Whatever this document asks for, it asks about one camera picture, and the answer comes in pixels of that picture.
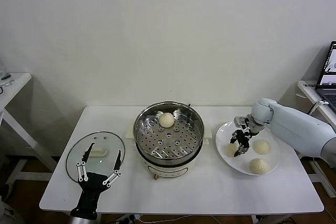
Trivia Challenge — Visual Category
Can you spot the open laptop computer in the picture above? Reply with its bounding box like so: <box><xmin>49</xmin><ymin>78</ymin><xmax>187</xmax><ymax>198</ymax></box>
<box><xmin>316</xmin><ymin>40</ymin><xmax>336</xmax><ymax>112</ymax></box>

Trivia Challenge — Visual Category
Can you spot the white round plate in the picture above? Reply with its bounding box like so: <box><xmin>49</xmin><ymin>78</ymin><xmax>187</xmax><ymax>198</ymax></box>
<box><xmin>215</xmin><ymin>120</ymin><xmax>281</xmax><ymax>177</ymax></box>

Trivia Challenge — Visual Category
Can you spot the white side table with glasses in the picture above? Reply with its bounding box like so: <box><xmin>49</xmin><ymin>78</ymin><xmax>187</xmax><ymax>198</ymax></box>
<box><xmin>0</xmin><ymin>72</ymin><xmax>59</xmax><ymax>196</ymax></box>

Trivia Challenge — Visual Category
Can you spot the steel steamer pot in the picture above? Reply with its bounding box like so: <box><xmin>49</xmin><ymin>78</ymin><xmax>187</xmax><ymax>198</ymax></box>
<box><xmin>133</xmin><ymin>102</ymin><xmax>205</xmax><ymax>161</ymax></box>

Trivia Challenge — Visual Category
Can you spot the white power strip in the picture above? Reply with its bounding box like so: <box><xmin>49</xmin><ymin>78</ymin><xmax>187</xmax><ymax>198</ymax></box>
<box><xmin>117</xmin><ymin>215</ymin><xmax>140</xmax><ymax>223</ymax></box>

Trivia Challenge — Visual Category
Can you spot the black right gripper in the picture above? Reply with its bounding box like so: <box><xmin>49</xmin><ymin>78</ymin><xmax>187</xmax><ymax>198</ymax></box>
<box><xmin>229</xmin><ymin>126</ymin><xmax>255</xmax><ymax>158</ymax></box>

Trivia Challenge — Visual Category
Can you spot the white electric cooker pot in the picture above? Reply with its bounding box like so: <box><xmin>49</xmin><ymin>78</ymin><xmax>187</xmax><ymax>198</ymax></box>
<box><xmin>126</xmin><ymin>100</ymin><xmax>212</xmax><ymax>180</ymax></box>

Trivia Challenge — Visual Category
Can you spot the white steamed baozi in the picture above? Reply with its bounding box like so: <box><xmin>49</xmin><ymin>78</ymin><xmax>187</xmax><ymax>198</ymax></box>
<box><xmin>226</xmin><ymin>144</ymin><xmax>241</xmax><ymax>158</ymax></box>
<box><xmin>249</xmin><ymin>158</ymin><xmax>271</xmax><ymax>175</ymax></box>
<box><xmin>159</xmin><ymin>112</ymin><xmax>175</xmax><ymax>128</ymax></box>
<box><xmin>253</xmin><ymin>140</ymin><xmax>272</xmax><ymax>155</ymax></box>

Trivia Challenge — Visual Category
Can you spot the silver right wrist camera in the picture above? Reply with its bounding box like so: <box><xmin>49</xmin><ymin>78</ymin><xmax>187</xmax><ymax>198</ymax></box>
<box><xmin>233</xmin><ymin>116</ymin><xmax>249</xmax><ymax>131</ymax></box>

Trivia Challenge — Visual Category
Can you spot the white laptop cable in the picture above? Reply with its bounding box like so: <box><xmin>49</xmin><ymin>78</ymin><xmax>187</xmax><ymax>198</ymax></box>
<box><xmin>308</xmin><ymin>100</ymin><xmax>330</xmax><ymax>116</ymax></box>

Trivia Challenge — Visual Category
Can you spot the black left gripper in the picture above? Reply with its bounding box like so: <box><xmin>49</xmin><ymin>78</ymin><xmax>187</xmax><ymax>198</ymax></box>
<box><xmin>70</xmin><ymin>142</ymin><xmax>123</xmax><ymax>220</ymax></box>

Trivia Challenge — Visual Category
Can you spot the white side table with laptop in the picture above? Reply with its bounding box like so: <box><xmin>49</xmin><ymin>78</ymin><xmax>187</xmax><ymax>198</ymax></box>
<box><xmin>297</xmin><ymin>80</ymin><xmax>336</xmax><ymax>196</ymax></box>

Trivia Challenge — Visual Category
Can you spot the glass lid with white handle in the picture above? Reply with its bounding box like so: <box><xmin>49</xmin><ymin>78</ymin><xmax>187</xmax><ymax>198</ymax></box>
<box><xmin>65</xmin><ymin>131</ymin><xmax>126</xmax><ymax>183</ymax></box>

